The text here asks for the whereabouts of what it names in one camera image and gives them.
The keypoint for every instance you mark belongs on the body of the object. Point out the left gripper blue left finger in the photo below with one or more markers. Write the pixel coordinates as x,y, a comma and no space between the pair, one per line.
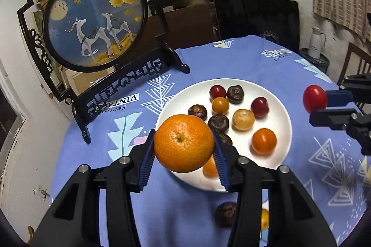
147,160

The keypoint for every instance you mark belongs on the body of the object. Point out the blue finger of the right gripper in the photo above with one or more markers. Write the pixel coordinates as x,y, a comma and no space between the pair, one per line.
335,119
339,98

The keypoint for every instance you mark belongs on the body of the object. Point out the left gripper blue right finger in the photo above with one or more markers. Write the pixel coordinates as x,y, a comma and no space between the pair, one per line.
221,163

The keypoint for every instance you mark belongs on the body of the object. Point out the large orange mandarin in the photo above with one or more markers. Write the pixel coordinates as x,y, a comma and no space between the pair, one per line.
183,143

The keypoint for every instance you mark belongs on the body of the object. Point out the dark water chestnut on plate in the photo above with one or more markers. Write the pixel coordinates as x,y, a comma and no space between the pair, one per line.
225,139
235,94
219,123
198,110

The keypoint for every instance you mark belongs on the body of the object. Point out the wooden chair at right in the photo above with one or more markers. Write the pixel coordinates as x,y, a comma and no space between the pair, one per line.
357,61

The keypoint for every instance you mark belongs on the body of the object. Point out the wooden chair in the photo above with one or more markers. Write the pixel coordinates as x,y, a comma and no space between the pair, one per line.
357,61
31,233

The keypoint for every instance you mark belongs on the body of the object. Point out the pale yellow fruit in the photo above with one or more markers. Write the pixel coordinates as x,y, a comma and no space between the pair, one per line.
243,120

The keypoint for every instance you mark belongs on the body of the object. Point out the white round plate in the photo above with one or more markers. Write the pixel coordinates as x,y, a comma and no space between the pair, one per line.
277,120

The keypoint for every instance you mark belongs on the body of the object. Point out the orange fruit on plate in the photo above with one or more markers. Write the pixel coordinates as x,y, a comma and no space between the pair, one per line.
220,105

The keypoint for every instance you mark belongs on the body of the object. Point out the white thermos jug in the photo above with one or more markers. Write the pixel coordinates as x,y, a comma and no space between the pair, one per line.
317,43

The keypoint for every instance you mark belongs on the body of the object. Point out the dark red cherry tomato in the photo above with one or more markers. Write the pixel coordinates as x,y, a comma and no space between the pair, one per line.
217,91
260,107

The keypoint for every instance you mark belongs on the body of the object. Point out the yellow cherry tomato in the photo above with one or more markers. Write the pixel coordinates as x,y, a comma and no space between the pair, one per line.
264,219

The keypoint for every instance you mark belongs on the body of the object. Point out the black chair back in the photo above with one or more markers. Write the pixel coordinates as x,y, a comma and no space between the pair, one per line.
275,20

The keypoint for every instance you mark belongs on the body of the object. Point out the round deer screen ornament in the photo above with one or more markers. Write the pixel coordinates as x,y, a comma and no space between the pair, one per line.
127,38

